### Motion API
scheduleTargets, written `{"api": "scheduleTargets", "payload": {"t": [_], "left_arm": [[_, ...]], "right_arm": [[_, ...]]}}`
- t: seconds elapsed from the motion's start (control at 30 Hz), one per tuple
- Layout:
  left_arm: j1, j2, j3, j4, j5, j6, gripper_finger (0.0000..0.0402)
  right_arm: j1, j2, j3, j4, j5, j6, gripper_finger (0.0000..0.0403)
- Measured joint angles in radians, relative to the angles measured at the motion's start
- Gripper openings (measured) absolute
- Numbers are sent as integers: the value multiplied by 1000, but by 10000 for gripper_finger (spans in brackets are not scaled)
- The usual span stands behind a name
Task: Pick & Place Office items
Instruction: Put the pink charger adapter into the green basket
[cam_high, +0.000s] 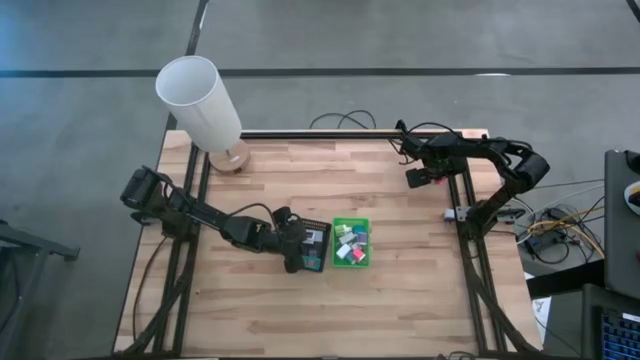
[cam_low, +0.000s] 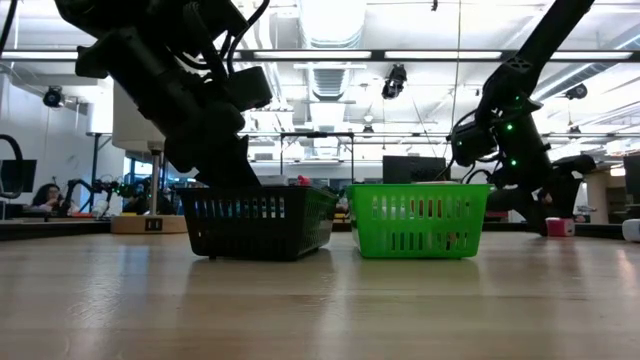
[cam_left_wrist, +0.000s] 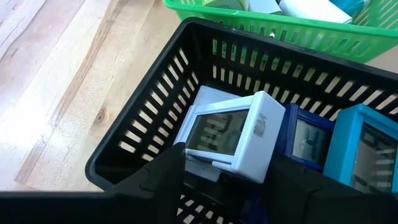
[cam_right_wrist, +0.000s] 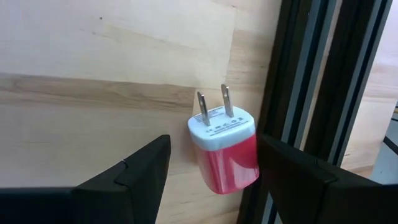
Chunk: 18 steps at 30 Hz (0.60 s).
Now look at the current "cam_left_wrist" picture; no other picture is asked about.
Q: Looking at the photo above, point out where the green plastic slotted basket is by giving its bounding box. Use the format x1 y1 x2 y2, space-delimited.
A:
163 0 398 65

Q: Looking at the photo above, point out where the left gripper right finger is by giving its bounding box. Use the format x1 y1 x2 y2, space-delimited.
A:
267 154 398 224

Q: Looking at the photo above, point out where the black plastic slotted basket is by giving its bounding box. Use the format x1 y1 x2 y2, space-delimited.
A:
85 17 398 224

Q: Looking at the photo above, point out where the white small digital clock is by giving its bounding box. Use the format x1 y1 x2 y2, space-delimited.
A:
182 85 243 183
173 90 287 185

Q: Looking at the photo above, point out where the white small sharpener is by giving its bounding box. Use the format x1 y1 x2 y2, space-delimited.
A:
277 0 354 25
248 0 280 15

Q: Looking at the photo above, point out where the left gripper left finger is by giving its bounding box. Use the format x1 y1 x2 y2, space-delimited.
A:
102 143 187 224

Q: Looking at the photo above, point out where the purple-blue small digital clock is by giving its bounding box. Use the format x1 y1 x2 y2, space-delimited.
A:
239 192 271 224

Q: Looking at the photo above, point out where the green small sharpener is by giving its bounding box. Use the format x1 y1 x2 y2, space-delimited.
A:
203 0 249 12

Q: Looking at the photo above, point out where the teal small digital clock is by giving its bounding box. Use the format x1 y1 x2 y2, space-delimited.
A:
322 103 398 195

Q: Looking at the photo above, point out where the teal small sharpener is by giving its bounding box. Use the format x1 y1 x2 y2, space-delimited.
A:
329 0 371 17

